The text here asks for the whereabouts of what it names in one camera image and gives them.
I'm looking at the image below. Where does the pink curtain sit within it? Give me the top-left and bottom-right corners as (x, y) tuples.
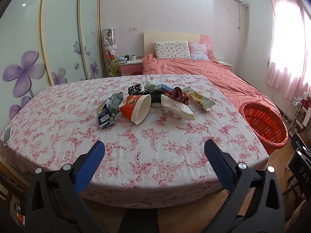
(265, 0), (311, 100)

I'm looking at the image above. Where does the pink floral tablecloth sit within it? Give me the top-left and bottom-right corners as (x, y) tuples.
(0, 74), (270, 203)

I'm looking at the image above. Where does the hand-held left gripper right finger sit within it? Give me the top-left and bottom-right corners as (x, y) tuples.
(204, 139), (286, 233)

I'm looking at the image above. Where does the clear plush toy display case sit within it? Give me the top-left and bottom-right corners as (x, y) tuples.
(102, 27), (120, 77)

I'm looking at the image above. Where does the floral print pillow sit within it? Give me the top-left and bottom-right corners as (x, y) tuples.
(154, 41), (191, 60)

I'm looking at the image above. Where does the blue sponge pack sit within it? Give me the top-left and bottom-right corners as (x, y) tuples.
(155, 83), (174, 91)

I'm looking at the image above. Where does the pink striped pillow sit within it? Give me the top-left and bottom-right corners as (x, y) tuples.
(189, 43), (210, 61)

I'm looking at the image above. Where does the white paper bag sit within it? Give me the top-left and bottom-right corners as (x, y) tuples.
(161, 95), (195, 121)

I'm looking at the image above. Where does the floral sliding wardrobe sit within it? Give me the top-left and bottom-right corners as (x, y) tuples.
(0, 0), (106, 127)

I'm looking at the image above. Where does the white smartphone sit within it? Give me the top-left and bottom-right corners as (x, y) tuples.
(3, 127), (12, 146)

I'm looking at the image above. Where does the red paper bucket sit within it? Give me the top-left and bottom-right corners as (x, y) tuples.
(120, 94), (151, 125)

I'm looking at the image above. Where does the maroon striped cloth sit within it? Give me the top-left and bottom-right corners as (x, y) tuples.
(164, 87), (191, 105)

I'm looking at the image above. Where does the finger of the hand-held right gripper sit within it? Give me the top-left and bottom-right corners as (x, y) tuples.
(291, 133), (311, 156)

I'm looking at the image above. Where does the yellow snack wrapper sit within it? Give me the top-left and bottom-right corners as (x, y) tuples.
(183, 87), (215, 111)

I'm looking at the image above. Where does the person's right hand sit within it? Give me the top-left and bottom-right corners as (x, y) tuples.
(288, 192), (311, 233)

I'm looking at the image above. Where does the pale green cloth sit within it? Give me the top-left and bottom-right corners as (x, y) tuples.
(144, 82), (159, 92)

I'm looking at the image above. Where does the grey green sock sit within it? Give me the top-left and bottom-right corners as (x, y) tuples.
(110, 92), (125, 113)

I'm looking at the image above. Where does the orange laundry basket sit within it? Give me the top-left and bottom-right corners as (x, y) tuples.
(238, 101), (289, 150)

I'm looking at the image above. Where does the green yellow plush toy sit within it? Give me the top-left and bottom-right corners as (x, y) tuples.
(107, 55), (119, 77)

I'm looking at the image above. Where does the black patterned sock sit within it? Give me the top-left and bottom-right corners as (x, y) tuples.
(128, 83), (149, 97)

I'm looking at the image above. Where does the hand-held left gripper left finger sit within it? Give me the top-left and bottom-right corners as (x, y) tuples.
(25, 140), (108, 233)

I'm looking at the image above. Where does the pink white nightstand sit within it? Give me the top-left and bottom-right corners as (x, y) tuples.
(119, 59), (144, 77)
(216, 60), (233, 72)

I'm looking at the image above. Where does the bed with salmon duvet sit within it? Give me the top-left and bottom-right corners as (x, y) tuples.
(142, 53), (281, 117)

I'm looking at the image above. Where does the white wire rack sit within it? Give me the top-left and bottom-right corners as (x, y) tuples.
(282, 97), (307, 136)

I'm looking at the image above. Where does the dark blue snack packet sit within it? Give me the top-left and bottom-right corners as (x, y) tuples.
(97, 97), (116, 128)

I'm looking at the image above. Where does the beige pink headboard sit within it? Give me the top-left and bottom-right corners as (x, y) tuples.
(143, 31), (214, 57)

